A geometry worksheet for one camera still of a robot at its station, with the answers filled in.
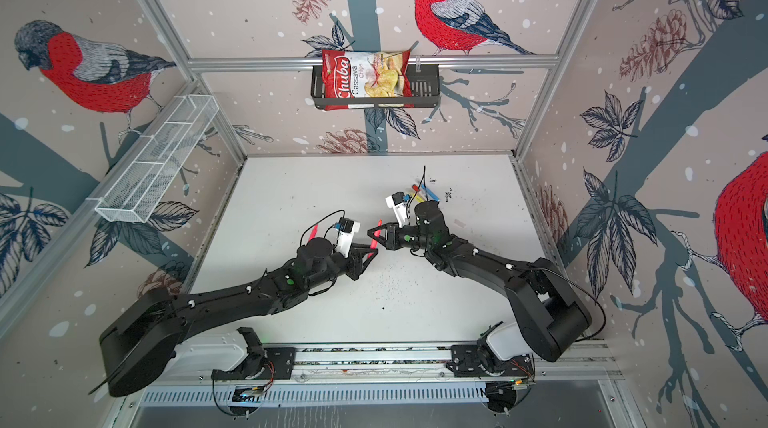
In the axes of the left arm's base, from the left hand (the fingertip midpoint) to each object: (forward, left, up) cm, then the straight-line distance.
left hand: (375, 252), depth 77 cm
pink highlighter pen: (+15, +22, -15) cm, 30 cm away
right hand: (+4, +3, 0) cm, 5 cm away
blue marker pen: (+30, -19, -14) cm, 38 cm away
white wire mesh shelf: (+9, +59, +15) cm, 61 cm away
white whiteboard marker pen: (+32, -15, -15) cm, 39 cm away
